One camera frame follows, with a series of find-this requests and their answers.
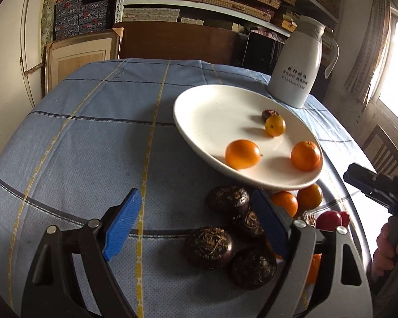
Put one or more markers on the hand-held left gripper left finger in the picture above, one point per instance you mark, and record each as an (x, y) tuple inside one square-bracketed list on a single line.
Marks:
[(122, 223)]

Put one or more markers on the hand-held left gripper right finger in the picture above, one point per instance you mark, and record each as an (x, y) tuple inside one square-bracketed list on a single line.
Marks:
[(268, 220)]

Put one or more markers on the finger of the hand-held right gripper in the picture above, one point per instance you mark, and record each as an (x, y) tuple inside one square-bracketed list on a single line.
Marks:
[(361, 169), (355, 181)]

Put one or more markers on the red cherry tomato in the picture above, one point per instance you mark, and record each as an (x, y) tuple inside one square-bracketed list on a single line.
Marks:
[(345, 218), (328, 220)]

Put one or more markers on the small dark water chestnut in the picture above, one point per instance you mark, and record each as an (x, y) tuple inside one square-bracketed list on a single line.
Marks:
[(310, 220), (269, 115)]

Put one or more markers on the small yellow kumquat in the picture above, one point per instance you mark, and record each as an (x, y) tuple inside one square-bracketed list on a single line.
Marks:
[(275, 126)]

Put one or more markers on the white oval plate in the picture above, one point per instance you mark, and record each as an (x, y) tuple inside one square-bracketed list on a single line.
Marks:
[(215, 122)]

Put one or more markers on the person's right hand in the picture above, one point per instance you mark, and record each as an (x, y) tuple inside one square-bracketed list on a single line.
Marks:
[(382, 250)]

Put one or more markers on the wooden chair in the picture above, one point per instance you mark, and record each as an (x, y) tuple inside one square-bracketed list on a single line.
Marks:
[(383, 152)]

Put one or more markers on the blue checked tablecloth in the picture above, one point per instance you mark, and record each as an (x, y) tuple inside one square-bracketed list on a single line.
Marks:
[(86, 139)]

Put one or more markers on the patterned curtain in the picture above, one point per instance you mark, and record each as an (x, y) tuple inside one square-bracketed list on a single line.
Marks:
[(368, 49)]

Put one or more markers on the white thermos jug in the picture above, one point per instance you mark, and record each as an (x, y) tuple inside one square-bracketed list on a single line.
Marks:
[(295, 63)]

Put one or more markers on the black furniture panel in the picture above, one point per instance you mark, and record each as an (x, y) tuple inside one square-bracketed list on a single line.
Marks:
[(262, 53)]

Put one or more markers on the light wooden panel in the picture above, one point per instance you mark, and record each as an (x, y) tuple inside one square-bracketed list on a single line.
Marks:
[(79, 59)]

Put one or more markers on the dark brown wooden board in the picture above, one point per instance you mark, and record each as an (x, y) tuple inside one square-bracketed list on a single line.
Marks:
[(175, 44)]

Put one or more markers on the stack of blue patterned boxes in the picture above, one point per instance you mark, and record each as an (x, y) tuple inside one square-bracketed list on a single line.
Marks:
[(79, 18)]

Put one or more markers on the white door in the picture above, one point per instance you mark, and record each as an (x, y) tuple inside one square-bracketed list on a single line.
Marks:
[(10, 39)]

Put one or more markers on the white metal shelf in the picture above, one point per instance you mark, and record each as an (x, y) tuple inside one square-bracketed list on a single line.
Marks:
[(152, 2)]

